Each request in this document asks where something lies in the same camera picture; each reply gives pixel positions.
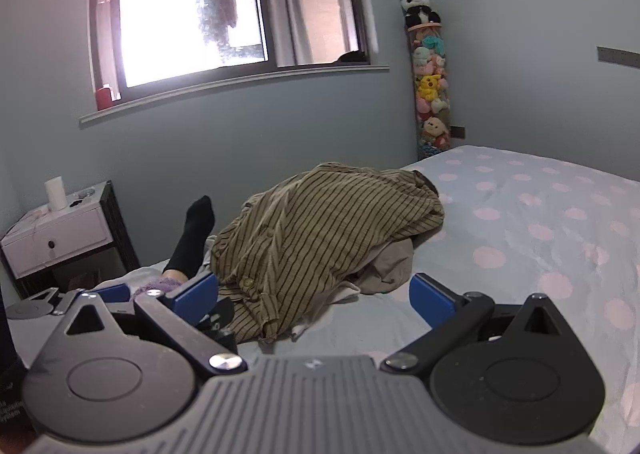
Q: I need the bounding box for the person's foot in black sock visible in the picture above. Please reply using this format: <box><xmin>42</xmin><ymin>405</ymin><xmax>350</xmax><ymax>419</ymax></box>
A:
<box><xmin>161</xmin><ymin>195</ymin><xmax>217</xmax><ymax>282</ymax></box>

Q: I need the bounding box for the grey metal wall strip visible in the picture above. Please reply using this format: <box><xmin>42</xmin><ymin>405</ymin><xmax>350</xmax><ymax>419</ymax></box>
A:
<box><xmin>596</xmin><ymin>46</ymin><xmax>640</xmax><ymax>67</ymax></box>

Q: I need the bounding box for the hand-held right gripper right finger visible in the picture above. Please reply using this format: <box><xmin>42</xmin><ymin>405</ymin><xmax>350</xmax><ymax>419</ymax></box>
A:
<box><xmin>382</xmin><ymin>273</ymin><xmax>576</xmax><ymax>377</ymax></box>

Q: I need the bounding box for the panda plush toy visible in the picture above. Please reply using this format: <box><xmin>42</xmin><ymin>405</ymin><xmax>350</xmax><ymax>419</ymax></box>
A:
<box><xmin>400</xmin><ymin>0</ymin><xmax>442</xmax><ymax>28</ymax></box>

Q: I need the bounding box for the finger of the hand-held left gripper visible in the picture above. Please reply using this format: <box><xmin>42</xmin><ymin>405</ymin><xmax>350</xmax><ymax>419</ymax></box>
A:
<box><xmin>197</xmin><ymin>296</ymin><xmax>238</xmax><ymax>355</ymax></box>
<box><xmin>7</xmin><ymin>284</ymin><xmax>132</xmax><ymax>321</ymax></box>

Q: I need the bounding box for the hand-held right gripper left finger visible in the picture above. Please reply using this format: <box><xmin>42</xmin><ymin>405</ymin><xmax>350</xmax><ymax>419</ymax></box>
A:
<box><xmin>52</xmin><ymin>271</ymin><xmax>248</xmax><ymax>377</ymax></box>

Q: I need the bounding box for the tan striped shirt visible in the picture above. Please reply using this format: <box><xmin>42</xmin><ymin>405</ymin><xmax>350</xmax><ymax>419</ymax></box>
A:
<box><xmin>210</xmin><ymin>161</ymin><xmax>446</xmax><ymax>345</ymax></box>

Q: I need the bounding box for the window with sill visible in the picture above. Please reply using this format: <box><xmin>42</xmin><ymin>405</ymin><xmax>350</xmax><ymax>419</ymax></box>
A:
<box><xmin>79</xmin><ymin>0</ymin><xmax>390</xmax><ymax>127</ymax></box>

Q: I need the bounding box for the white and black nightstand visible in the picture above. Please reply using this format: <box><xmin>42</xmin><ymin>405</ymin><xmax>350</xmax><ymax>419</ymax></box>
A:
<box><xmin>0</xmin><ymin>180</ymin><xmax>141</xmax><ymax>297</ymax></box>

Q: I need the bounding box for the purple fuzzy robe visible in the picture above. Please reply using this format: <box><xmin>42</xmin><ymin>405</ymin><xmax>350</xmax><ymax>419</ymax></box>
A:
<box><xmin>132</xmin><ymin>274</ymin><xmax>187</xmax><ymax>305</ymax></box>

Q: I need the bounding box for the grey satin cloth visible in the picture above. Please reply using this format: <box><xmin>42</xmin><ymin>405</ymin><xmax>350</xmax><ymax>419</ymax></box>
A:
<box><xmin>350</xmin><ymin>236</ymin><xmax>416</xmax><ymax>296</ymax></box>

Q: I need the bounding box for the white paper roll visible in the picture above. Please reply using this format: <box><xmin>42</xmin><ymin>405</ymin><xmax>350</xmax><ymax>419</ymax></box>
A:
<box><xmin>44</xmin><ymin>176</ymin><xmax>66</xmax><ymax>213</ymax></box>

